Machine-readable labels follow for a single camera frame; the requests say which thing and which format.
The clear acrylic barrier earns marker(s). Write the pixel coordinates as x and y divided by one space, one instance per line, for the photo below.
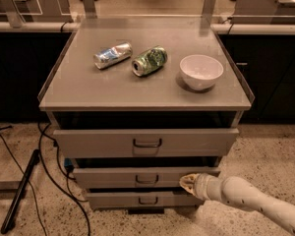
55 12

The black bar on floor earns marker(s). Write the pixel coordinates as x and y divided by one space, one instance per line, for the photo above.
8 223

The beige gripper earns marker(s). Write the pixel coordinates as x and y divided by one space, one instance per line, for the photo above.
201 185

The grey drawer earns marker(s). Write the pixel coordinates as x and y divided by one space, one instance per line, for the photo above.
147 177
145 142
142 200

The grey top drawer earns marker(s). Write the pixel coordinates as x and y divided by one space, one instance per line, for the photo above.
145 142

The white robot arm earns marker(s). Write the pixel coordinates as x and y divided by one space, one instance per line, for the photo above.
237 192

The white bowl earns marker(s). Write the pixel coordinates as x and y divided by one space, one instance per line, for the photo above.
200 72

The green soda can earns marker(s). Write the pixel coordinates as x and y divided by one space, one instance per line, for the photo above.
149 61

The crushed silver blue can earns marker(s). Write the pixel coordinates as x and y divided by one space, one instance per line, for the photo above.
112 55

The grey bottom drawer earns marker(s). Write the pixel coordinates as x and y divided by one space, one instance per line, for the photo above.
142 200

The blue power plug box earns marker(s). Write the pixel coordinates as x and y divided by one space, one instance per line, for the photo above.
68 165

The grey metal drawer cabinet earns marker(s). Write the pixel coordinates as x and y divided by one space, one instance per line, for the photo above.
78 96

